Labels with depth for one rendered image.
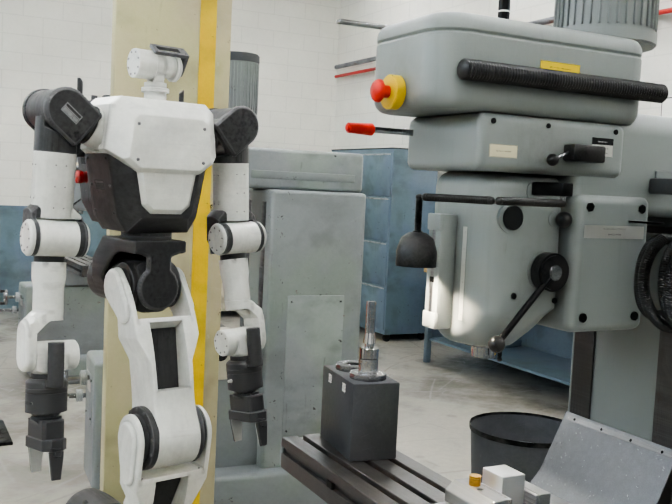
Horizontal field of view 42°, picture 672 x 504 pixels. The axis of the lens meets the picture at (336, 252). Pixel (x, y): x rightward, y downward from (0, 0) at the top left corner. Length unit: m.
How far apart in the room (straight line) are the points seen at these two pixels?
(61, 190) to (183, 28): 1.39
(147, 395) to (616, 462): 1.02
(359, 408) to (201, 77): 1.57
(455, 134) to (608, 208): 0.33
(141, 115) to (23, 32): 8.59
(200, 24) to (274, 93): 8.04
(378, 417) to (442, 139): 0.78
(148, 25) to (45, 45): 7.37
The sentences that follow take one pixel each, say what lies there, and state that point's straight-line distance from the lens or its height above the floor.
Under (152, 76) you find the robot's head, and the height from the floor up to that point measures 1.82.
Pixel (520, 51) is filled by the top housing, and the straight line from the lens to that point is 1.55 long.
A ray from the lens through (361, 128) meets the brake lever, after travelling 1.61.
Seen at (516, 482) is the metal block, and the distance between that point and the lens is 1.67.
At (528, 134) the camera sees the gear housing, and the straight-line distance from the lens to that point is 1.56.
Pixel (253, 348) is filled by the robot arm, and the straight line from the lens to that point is 2.15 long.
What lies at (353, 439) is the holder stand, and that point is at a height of 1.00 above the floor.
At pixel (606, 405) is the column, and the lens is 2.00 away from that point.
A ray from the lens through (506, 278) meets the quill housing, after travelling 1.58.
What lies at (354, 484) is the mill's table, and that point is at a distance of 1.96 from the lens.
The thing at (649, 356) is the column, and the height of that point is 1.27.
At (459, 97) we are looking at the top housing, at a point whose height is 1.75.
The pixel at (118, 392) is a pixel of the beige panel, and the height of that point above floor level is 0.82.
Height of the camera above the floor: 1.59
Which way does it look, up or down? 4 degrees down
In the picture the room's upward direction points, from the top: 3 degrees clockwise
